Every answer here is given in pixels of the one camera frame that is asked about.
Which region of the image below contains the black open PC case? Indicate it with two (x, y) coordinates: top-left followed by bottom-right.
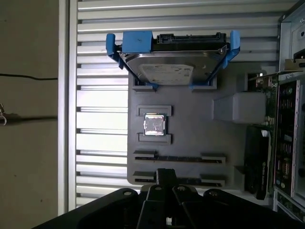
(271, 0), (305, 219)

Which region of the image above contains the silver hard disk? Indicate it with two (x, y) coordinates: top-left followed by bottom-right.
(118, 33), (230, 86)

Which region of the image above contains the silver CPU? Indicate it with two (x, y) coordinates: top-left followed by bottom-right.
(143, 114), (167, 137)

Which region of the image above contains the blue disk carrier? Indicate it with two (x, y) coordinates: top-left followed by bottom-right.
(105, 30), (241, 92)

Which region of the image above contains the graphics card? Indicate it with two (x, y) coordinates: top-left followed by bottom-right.
(244, 71), (280, 201)

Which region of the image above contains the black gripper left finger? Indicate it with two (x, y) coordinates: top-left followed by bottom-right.
(32, 168), (167, 229)

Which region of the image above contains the thin black floor cable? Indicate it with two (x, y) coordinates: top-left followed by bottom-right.
(0, 73), (59, 81)

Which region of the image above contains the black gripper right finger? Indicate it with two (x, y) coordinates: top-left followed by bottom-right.
(166, 168), (305, 229)

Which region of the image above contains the grey parts rack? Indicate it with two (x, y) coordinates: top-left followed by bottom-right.
(127, 69), (267, 195)

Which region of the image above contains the RAM stick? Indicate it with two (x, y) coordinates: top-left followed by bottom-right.
(134, 155), (224, 162)
(134, 177), (226, 186)

